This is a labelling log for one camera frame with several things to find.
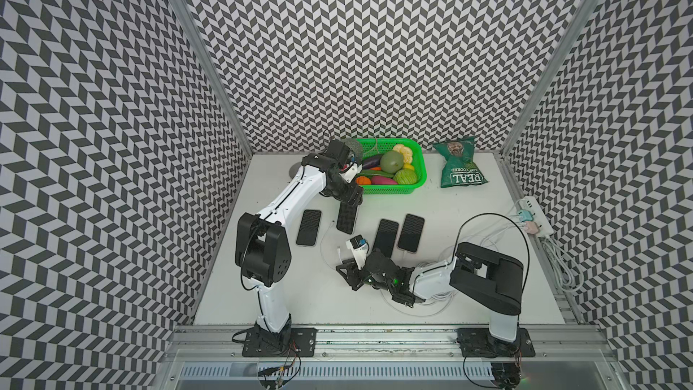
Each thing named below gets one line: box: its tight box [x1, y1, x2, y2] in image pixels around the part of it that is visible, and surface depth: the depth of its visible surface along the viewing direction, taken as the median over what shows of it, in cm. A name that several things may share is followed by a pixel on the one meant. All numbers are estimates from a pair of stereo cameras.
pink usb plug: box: [524, 221, 543, 235], surface depth 96 cm
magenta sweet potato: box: [370, 175, 398, 186], surface depth 104 cm
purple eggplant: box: [362, 153, 385, 170], surface depth 110 cm
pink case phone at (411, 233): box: [397, 213, 426, 254], surface depth 97 cm
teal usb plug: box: [518, 209, 535, 223], surface depth 98 cm
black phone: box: [295, 209, 323, 246], surface depth 96 cm
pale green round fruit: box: [379, 149, 404, 174], surface depth 109 cm
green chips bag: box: [433, 136, 490, 188], surface depth 110 cm
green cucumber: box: [356, 169, 396, 178], surface depth 107 cm
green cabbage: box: [393, 168, 418, 186], surface depth 102 cm
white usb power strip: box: [518, 195, 554, 237], surface depth 98 cm
